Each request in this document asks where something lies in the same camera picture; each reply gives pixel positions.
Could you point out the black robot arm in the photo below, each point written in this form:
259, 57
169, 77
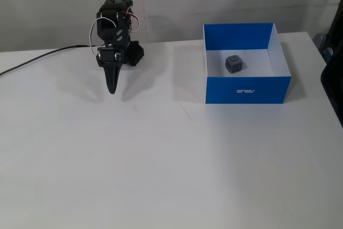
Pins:
112, 9

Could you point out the large black office chair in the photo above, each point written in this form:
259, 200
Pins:
335, 78

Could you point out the gray block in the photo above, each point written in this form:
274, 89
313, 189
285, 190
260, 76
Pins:
234, 65

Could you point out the gray object with blue label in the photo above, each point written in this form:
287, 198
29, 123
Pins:
323, 46

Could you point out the blue white cardboard box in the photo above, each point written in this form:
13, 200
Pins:
246, 91

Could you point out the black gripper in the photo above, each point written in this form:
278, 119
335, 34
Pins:
108, 57

